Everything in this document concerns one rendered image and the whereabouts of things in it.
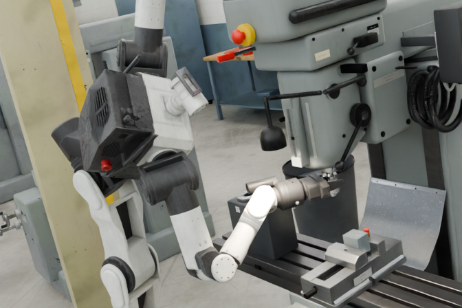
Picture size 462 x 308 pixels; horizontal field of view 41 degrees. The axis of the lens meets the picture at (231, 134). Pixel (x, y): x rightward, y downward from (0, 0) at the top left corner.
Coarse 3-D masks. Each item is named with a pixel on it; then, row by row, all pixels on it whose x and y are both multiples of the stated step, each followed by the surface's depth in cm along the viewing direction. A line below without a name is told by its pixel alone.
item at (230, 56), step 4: (248, 48) 180; (252, 48) 180; (228, 52) 176; (232, 52) 176; (236, 52) 177; (240, 52) 178; (244, 52) 178; (248, 52) 180; (220, 56) 173; (224, 56) 174; (228, 56) 174; (232, 56) 175; (220, 60) 173; (224, 60) 174
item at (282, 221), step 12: (240, 192) 229; (228, 204) 227; (240, 204) 221; (240, 216) 223; (276, 216) 213; (288, 216) 217; (264, 228) 214; (276, 228) 214; (288, 228) 217; (264, 240) 216; (276, 240) 214; (288, 240) 218; (264, 252) 218; (276, 252) 215
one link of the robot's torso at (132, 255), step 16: (80, 176) 199; (80, 192) 202; (96, 192) 199; (128, 192) 213; (96, 208) 200; (112, 208) 201; (128, 208) 211; (112, 224) 201; (128, 224) 212; (112, 240) 207; (128, 240) 212; (144, 240) 212; (112, 256) 209; (128, 256) 205; (144, 256) 211; (128, 272) 205; (144, 272) 211; (128, 288) 208
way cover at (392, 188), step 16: (368, 192) 229; (384, 192) 224; (400, 192) 218; (416, 192) 213; (432, 192) 208; (368, 208) 228; (384, 208) 223; (400, 208) 217; (416, 208) 212; (432, 208) 208; (368, 224) 226; (384, 224) 221; (400, 224) 216; (416, 224) 212; (432, 224) 207; (400, 240) 213; (416, 240) 209; (432, 240) 205; (416, 256) 206
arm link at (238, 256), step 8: (240, 224) 181; (232, 232) 181; (240, 232) 179; (248, 232) 180; (232, 240) 178; (240, 240) 178; (248, 240) 179; (224, 248) 178; (232, 248) 177; (240, 248) 177; (248, 248) 180; (232, 256) 176; (240, 256) 177; (240, 264) 179; (200, 272) 175; (208, 280) 176
